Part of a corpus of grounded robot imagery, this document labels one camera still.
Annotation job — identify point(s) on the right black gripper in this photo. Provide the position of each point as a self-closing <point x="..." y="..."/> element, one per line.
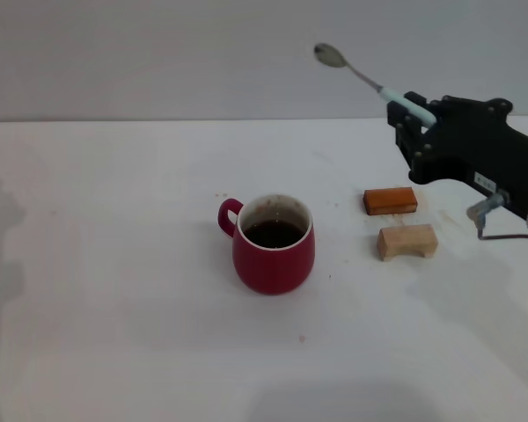
<point x="475" y="140"/>

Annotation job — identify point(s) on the red ceramic coffee cup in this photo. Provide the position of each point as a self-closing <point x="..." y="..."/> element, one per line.
<point x="273" y="268"/>

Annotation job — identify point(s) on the orange-brown wooden block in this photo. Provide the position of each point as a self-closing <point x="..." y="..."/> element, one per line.
<point x="389" y="201"/>

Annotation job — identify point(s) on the light wooden arch block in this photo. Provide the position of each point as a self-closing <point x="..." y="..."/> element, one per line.
<point x="405" y="239"/>

